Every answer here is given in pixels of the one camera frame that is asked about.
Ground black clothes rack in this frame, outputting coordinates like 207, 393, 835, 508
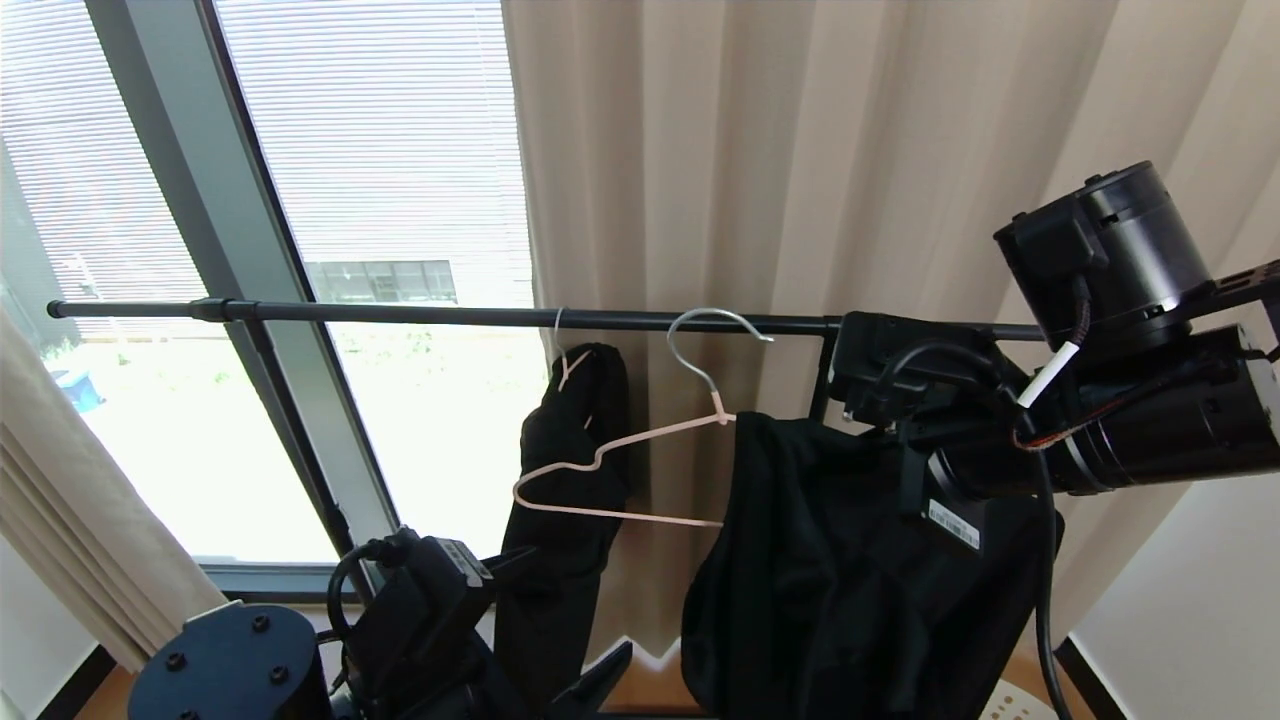
47, 298, 1046, 601

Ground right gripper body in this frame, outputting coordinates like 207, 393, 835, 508
900, 325, 1280, 553

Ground black shorts with white cord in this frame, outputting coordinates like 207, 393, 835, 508
493, 343, 633, 713

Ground white laundry basket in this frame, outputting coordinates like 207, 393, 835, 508
985, 680, 1061, 720

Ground window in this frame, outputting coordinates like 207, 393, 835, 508
0, 0, 551, 601

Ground black cable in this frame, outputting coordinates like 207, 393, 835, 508
875, 340, 1073, 720
327, 538, 416, 641

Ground pink clothes hanger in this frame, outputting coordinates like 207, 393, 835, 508
553, 308, 601, 433
512, 308, 776, 529

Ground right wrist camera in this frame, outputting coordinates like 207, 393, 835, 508
828, 312, 1031, 441

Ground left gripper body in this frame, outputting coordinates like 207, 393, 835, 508
420, 640, 561, 720

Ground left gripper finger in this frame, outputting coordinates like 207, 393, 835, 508
545, 640, 634, 716

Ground black garment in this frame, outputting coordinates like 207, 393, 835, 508
680, 412, 1066, 720

